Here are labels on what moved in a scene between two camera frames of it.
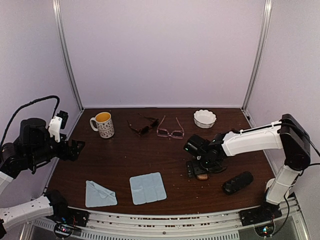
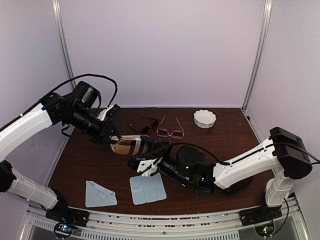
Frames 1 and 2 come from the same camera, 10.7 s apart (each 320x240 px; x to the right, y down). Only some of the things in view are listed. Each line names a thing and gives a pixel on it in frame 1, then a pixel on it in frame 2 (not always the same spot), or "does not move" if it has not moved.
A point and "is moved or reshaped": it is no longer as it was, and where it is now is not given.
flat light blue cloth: (148, 188) does not move
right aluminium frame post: (260, 53) does not move
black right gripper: (197, 170) → (155, 143)
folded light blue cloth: (98, 195) does not move
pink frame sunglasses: (164, 132) does not move
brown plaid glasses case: (202, 177) is moved or reshaped
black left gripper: (73, 153) → (103, 134)
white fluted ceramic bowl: (204, 119) does not move
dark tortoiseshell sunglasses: (145, 129) does not move
